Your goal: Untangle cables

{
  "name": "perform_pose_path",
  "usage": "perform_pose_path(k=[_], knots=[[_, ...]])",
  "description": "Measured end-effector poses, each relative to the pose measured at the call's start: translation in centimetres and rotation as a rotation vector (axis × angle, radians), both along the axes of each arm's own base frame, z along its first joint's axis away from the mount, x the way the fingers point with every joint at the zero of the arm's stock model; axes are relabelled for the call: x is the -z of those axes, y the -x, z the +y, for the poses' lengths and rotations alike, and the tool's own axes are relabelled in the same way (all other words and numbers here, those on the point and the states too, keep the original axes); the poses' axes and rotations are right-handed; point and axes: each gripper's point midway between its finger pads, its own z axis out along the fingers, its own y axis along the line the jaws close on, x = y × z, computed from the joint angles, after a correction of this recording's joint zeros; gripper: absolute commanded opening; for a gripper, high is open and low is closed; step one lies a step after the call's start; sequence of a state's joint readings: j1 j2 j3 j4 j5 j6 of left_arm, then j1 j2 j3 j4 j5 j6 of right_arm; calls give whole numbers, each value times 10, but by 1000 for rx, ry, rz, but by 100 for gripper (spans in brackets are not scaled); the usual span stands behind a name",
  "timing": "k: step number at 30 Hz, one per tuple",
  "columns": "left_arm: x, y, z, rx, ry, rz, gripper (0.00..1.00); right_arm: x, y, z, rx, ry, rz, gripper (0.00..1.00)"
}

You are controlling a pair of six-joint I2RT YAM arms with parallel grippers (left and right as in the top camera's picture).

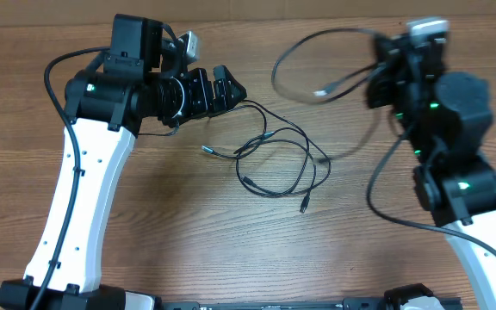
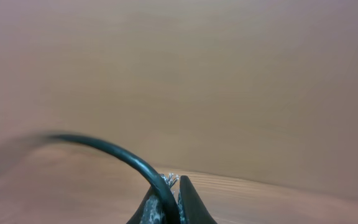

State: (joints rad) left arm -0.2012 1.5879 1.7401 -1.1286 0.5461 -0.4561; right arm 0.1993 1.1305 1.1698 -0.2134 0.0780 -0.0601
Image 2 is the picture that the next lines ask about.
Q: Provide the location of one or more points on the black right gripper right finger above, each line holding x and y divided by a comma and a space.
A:
191, 207

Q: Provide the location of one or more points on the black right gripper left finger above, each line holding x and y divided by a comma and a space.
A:
150, 211

